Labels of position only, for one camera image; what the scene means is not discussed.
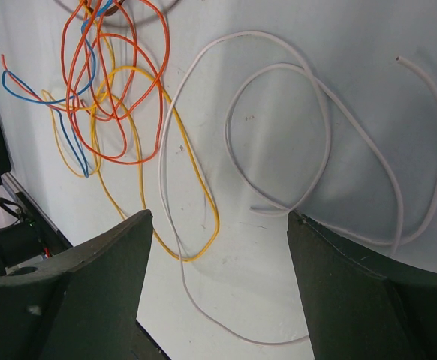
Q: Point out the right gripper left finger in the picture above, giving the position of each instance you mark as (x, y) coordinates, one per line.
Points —
(82, 303)

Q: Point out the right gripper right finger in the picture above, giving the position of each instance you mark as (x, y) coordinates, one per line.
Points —
(360, 304)

